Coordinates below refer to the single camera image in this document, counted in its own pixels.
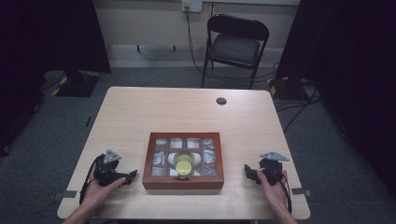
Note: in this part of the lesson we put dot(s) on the person's right hand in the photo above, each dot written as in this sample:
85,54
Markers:
277,196

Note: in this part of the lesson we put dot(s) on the wooden box with glass lid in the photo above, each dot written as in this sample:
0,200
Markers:
183,184

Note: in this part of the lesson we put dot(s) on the silver foil sachet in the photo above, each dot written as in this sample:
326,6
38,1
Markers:
209,156

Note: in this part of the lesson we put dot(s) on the ornate metal box latch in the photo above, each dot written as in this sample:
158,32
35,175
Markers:
183,178

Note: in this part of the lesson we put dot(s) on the dark curtain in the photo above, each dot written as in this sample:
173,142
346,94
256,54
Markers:
348,62
46,46

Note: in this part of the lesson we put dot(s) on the white sachet red print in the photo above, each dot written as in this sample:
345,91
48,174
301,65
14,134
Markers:
193,143

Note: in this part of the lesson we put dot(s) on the person's left hand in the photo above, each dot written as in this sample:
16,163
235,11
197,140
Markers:
98,196

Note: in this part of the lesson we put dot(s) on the black folding chair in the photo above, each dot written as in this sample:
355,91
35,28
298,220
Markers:
236,46

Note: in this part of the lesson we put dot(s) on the grey table clamp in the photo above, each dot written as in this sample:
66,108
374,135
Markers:
67,194
300,191

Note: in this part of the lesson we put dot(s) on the small black floor strip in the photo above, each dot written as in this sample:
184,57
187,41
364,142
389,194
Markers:
88,121

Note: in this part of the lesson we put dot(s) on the crumpled grey foil sachet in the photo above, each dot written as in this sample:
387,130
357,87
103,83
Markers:
210,170

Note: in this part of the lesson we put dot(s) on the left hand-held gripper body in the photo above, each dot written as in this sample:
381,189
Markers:
106,172

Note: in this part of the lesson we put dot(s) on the brown coffee capsule green lid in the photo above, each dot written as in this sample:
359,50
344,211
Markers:
183,168

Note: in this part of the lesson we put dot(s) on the pale pink sachet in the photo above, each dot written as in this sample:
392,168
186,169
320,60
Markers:
176,143

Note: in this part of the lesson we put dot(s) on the white wall socket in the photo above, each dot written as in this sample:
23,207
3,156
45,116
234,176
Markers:
191,5

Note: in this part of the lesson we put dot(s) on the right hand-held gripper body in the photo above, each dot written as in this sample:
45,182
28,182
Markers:
272,169

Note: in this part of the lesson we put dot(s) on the round black table grommet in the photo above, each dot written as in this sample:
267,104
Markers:
221,101

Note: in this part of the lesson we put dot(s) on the black stand base yellow tape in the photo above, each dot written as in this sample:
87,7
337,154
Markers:
288,88
79,85

